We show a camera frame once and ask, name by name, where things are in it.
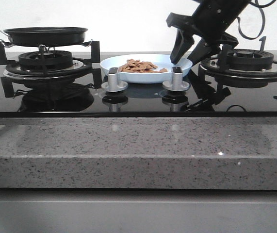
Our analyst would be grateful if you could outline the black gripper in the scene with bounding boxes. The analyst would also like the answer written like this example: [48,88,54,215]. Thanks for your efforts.
[166,0,248,65]

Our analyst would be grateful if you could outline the light blue plate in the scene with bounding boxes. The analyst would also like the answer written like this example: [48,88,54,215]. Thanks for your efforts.
[100,54,193,84]

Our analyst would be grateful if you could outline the brown meat pieces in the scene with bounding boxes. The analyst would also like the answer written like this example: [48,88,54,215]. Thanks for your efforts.
[118,59,168,73]

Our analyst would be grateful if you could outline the black frying pan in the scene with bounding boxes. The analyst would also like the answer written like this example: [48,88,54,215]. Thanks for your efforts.
[0,27,88,47]

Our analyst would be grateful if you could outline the silver stove knob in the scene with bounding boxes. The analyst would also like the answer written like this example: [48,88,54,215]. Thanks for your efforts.
[162,67,190,92]
[101,67,128,92]

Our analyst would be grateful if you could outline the black glass cooktop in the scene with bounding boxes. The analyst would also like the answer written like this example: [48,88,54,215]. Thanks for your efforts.
[0,64,277,118]

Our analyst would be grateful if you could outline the black burner without pan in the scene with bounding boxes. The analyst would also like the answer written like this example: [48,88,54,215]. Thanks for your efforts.
[198,36,277,99]

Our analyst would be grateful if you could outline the black burner under pan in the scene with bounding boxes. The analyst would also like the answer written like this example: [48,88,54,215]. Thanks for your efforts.
[0,38,101,107]

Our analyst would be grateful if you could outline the grey cabinet front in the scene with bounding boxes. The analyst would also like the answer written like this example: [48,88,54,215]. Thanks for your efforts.
[0,189,277,233]

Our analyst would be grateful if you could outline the black cable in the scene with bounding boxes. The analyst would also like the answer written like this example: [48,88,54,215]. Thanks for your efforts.
[236,0,277,41]

